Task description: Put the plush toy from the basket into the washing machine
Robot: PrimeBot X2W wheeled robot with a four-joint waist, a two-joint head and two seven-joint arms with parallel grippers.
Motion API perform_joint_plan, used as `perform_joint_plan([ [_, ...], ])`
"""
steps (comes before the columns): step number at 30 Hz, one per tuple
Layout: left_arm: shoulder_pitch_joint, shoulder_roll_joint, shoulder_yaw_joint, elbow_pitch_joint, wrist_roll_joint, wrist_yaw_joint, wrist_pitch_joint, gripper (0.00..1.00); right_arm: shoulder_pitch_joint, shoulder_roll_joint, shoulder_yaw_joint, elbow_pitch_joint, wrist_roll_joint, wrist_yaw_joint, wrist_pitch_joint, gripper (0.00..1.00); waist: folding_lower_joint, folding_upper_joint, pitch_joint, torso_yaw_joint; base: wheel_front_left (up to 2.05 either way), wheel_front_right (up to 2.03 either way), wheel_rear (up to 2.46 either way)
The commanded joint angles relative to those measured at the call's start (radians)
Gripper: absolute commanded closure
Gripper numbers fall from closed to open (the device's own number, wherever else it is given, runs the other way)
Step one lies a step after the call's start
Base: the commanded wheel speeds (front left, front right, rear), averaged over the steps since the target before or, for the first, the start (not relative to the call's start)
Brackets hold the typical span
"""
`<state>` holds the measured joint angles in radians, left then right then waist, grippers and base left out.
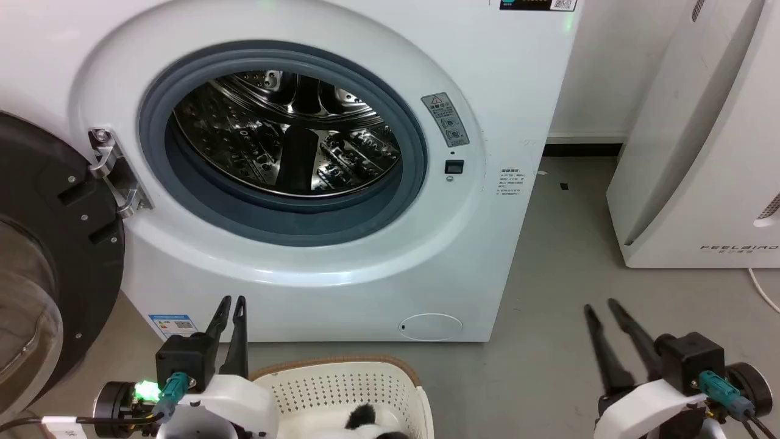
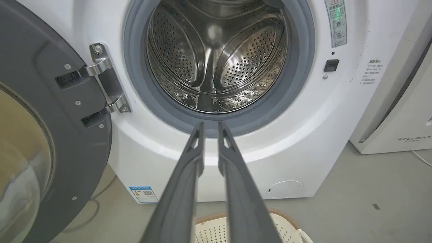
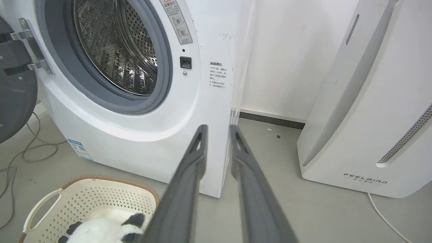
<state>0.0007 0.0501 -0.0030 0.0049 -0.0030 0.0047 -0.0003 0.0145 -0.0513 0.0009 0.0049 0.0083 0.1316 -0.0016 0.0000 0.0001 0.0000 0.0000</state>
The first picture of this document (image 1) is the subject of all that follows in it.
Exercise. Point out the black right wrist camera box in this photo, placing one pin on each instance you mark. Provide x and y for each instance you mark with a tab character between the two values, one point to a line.
691	360

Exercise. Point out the small text label sticker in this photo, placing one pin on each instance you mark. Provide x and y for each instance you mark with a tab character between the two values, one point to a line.
510	183

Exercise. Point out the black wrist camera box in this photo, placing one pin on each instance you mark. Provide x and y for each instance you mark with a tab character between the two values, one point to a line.
691	360
186	360

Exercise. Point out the dark label with QR code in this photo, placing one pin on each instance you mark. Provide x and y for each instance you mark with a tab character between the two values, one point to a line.
536	4

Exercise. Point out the oval filter access cover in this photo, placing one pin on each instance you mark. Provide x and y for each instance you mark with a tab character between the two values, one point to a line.
431	327

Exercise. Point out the white front-load washing machine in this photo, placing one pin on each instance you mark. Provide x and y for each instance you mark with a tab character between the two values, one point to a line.
493	79

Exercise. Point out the black door latch socket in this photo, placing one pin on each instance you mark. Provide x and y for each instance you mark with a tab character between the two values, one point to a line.
454	166

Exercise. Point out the blue white energy label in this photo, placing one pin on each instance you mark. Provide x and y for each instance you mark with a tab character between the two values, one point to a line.
172	326

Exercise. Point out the metal washing machine door hinge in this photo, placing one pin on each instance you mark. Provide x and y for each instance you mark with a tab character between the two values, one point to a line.
113	163

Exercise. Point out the grey rubber door gasket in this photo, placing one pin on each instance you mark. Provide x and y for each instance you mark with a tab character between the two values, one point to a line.
274	224

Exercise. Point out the grey warning sticker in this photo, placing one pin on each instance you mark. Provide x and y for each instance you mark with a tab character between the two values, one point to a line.
446	119

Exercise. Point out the white laundry basket brown rim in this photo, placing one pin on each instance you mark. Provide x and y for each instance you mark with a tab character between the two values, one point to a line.
332	384

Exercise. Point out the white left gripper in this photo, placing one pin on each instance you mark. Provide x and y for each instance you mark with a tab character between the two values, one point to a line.
237	405

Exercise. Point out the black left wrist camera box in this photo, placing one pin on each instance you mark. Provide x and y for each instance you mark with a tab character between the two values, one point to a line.
186	360

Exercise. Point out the left robot arm black joint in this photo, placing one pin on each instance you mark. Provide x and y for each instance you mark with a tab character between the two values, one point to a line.
119	405

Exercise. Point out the stainless steel washing machine drum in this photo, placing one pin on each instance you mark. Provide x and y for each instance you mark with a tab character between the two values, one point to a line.
244	137

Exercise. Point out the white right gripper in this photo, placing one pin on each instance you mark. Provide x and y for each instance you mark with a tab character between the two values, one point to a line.
652	411

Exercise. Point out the white air purifier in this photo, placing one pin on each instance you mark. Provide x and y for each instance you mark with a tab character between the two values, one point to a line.
688	152

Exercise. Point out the black baseboard strip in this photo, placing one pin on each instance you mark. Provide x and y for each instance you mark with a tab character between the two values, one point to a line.
582	150

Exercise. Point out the black and white plush toy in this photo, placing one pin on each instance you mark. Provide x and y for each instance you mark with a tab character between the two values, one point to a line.
364	417

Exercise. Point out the right robot arm black joint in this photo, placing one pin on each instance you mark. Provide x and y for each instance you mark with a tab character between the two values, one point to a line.
752	387

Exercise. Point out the black round washer door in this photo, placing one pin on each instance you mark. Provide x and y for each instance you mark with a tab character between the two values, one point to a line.
67	244

